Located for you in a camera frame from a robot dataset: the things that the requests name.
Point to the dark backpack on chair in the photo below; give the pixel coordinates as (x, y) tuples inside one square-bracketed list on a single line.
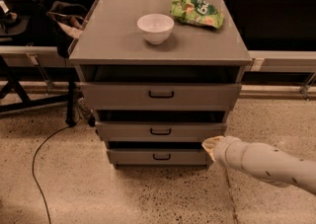
[(25, 18)]

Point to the black metal stand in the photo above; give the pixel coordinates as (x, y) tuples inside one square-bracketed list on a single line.
[(13, 78)]

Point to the grey drawer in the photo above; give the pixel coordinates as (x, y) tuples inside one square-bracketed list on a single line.
[(158, 157), (160, 97), (158, 131)]

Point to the grey drawer cabinet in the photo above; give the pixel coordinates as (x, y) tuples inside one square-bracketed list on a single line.
[(112, 50)]

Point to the green snack bag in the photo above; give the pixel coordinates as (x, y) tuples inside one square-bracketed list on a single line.
[(197, 13)]

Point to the grey bottom drawer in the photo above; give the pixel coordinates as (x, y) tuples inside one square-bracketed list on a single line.
[(158, 157)]

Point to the white ceramic bowl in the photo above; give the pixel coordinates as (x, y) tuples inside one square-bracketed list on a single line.
[(155, 28)]

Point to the black bag with straps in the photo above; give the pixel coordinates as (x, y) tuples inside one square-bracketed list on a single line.
[(68, 20)]

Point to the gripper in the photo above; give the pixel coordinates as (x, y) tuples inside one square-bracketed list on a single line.
[(225, 150)]

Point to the grey top drawer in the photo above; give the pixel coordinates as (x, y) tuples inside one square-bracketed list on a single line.
[(160, 97)]

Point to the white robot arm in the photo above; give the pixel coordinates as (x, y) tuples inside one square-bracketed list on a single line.
[(262, 161)]

